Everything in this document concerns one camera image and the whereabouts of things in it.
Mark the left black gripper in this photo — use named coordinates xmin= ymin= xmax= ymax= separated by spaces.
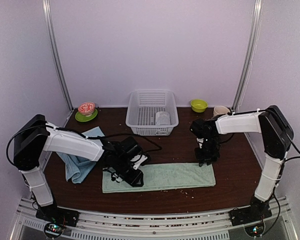
xmin=113 ymin=156 xmax=144 ymax=188

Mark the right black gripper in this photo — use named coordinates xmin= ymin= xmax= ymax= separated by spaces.
xmin=195 ymin=135 xmax=221 ymax=166

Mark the green panda towel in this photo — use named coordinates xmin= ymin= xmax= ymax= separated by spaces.
xmin=102 ymin=163 xmax=216 ymax=194

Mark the light blue towel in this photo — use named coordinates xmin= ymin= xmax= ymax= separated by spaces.
xmin=56 ymin=127 xmax=104 ymax=184

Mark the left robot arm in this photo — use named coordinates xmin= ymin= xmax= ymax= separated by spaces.
xmin=8 ymin=114 xmax=148 ymax=222

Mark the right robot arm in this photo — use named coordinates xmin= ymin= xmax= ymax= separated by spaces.
xmin=189 ymin=105 xmax=297 ymax=221

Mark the cream printed mug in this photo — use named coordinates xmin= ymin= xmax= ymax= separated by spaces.
xmin=213 ymin=105 xmax=231 ymax=117

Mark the lime green bowl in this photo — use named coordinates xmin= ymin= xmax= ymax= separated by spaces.
xmin=190 ymin=99 xmax=208 ymax=113

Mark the rolled grey towel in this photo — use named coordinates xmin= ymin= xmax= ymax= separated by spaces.
xmin=155 ymin=111 xmax=171 ymax=126

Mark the green plate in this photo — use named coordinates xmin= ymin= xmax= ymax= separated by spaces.
xmin=75 ymin=108 xmax=98 ymax=123

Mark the red patterned bowl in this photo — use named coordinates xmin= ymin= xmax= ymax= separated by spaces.
xmin=78 ymin=102 xmax=96 ymax=117

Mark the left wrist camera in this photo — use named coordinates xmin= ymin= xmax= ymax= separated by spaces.
xmin=130 ymin=154 xmax=149 ymax=170

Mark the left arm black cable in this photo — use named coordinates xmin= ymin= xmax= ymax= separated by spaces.
xmin=6 ymin=126 xmax=163 ymax=168

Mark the front aluminium rail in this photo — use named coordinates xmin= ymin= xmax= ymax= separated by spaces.
xmin=9 ymin=204 xmax=299 ymax=240

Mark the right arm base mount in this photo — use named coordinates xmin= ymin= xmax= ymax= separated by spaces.
xmin=229 ymin=206 xmax=272 ymax=238

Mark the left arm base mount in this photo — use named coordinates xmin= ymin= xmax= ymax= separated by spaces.
xmin=35 ymin=208 xmax=80 ymax=239

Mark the right aluminium frame post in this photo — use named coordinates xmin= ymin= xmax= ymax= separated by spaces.
xmin=232 ymin=0 xmax=263 ymax=112

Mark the aluminium frame post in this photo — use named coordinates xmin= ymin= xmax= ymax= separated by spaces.
xmin=42 ymin=0 xmax=74 ymax=112
xmin=232 ymin=0 xmax=263 ymax=112

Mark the left aluminium frame post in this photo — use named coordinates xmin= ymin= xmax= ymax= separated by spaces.
xmin=42 ymin=0 xmax=74 ymax=112

